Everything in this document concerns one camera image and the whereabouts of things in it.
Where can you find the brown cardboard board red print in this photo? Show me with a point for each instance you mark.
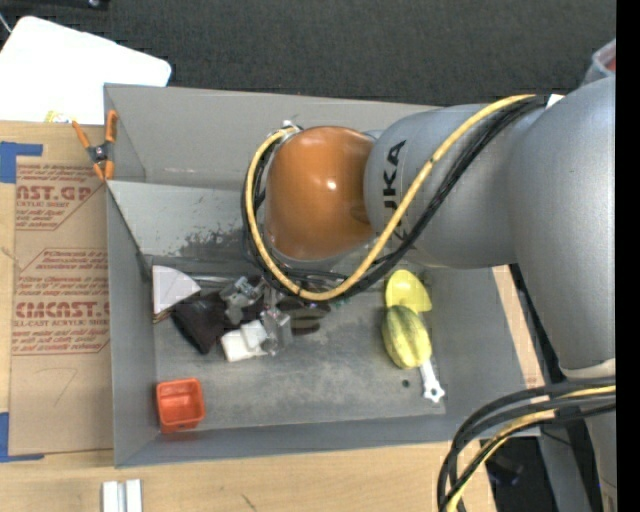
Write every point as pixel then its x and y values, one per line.
pixel 55 280

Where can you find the yellow toy lemon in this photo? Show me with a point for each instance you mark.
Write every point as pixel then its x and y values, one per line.
pixel 406 292

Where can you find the dark brown cloth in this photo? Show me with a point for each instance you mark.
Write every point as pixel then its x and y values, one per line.
pixel 200 322

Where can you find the grey metal bin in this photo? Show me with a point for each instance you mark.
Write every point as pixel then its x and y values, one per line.
pixel 310 390

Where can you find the white plastic block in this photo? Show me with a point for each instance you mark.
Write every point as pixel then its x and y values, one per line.
pixel 240 345

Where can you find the white wedge-shaped block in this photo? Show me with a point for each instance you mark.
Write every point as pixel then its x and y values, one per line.
pixel 170 287

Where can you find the yellow green striped toy squash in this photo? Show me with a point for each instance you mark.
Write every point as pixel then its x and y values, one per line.
pixel 406 337

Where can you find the orange square cup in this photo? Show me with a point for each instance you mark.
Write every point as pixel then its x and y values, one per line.
pixel 180 404

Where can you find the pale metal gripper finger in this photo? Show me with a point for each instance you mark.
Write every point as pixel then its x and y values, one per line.
pixel 236 299
pixel 278 327

